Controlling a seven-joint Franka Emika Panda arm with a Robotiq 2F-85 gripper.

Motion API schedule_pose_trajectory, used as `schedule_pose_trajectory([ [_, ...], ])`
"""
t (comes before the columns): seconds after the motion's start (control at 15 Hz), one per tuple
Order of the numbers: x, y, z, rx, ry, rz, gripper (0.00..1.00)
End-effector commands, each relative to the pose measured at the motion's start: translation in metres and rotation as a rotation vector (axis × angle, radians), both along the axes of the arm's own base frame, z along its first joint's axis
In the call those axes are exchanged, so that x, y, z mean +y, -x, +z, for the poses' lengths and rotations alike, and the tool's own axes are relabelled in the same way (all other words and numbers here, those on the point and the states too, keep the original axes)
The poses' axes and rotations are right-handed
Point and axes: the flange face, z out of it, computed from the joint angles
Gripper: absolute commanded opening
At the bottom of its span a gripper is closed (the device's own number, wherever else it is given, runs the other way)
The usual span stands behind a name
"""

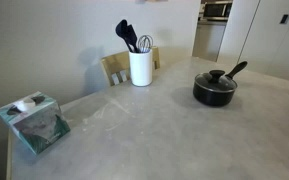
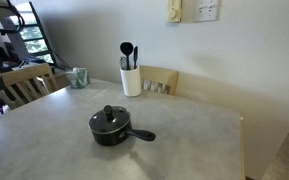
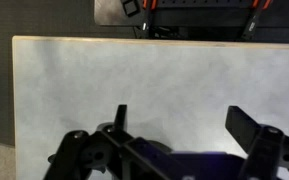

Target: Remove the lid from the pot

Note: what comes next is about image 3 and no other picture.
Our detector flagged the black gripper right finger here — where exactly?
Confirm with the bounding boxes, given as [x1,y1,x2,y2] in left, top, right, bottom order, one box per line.
[224,105,289,180]

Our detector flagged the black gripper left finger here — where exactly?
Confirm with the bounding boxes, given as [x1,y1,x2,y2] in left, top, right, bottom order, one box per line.
[43,104,192,180]

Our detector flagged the orange black bar clamp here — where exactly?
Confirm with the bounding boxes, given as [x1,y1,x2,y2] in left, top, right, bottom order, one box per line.
[139,0,159,33]
[240,0,274,42]

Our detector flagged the black orange equipment stand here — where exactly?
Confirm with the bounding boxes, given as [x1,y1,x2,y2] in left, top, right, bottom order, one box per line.
[93,0,289,28]

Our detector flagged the small black square bracket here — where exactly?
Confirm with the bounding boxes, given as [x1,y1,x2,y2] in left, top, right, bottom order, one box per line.
[120,0,142,18]

